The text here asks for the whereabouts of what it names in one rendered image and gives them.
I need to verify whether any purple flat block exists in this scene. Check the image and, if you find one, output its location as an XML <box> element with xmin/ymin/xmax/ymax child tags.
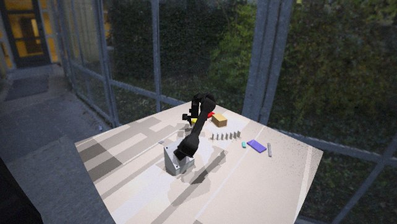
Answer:
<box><xmin>247</xmin><ymin>140</ymin><xmax>267</xmax><ymax>153</ymax></box>

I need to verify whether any tan rectangular block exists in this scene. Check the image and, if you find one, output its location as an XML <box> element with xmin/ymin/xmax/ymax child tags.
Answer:
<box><xmin>211</xmin><ymin>113</ymin><xmax>228</xmax><ymax>127</ymax></box>

